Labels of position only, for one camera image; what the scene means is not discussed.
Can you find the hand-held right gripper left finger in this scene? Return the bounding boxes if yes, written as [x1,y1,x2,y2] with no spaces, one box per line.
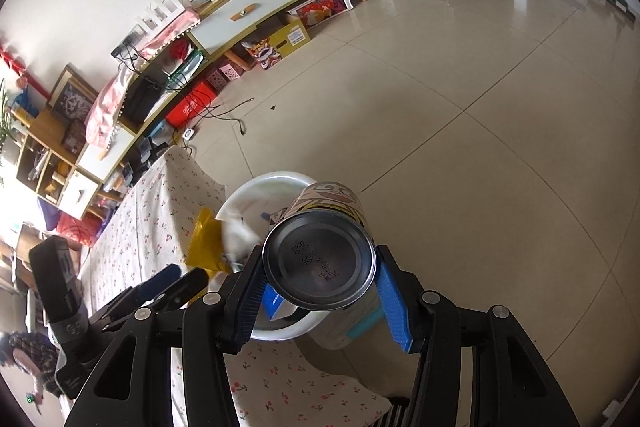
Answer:
[64,244,268,427]

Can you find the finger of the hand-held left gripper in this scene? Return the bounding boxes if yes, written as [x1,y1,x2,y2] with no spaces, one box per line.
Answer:
[137,269,210,312]
[92,263,181,321]

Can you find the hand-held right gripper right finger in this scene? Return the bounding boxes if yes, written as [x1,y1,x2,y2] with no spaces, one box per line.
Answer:
[375,244,581,427]

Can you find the blue paper carton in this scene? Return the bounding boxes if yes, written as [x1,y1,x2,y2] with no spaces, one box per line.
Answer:
[262,284,296,323]

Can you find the yellow plastic wrapper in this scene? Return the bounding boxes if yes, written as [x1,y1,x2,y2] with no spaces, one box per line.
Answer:
[184,207,233,278]

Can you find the cartoon face metal can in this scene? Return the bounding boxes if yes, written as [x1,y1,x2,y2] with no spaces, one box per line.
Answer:
[262,180,377,312]

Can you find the white patterned plastic bin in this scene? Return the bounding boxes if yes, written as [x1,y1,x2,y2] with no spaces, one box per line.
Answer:
[220,172,381,350]

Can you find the purple cloth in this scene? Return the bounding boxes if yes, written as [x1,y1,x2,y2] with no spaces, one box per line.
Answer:
[36,197,66,233]

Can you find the cherry print tablecloth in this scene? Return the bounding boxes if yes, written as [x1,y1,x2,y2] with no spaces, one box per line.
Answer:
[60,146,393,427]

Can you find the black slatted seat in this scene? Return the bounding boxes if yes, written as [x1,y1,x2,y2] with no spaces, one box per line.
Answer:
[382,397,416,427]

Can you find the green potted plant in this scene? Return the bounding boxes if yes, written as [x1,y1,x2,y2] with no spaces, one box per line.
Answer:
[0,79,21,168]

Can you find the red box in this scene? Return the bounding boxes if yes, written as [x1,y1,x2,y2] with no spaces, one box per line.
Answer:
[165,81,219,128]

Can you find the black electronic box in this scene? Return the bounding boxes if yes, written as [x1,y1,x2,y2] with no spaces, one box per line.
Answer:
[122,77,168,124]

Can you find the pink cloth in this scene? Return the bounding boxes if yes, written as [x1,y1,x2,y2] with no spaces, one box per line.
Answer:
[85,9,201,150]

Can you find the framed picture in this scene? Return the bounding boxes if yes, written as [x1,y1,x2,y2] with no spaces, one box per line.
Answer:
[47,64,101,128]

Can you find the folded green white bags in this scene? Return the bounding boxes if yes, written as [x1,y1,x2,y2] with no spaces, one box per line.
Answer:
[167,42,207,82]

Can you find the white power strip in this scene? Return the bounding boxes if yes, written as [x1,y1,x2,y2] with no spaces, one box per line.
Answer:
[111,32,143,58]

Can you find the printed cardboard box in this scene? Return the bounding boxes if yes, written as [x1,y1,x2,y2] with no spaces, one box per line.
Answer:
[241,19,311,70]

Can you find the white fence rack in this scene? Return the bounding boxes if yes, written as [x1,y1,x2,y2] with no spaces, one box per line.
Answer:
[137,0,186,35]

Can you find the wood and white cabinet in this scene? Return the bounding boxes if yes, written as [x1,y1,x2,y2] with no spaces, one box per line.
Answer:
[15,0,368,220]

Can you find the clear storage box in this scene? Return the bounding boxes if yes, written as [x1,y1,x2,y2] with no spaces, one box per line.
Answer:
[287,0,356,28]

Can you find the black floor cable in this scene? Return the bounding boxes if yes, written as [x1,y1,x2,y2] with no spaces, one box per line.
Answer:
[192,99,256,136]

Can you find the red chili string decoration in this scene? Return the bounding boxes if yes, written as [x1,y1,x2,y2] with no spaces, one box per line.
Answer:
[0,42,53,100]

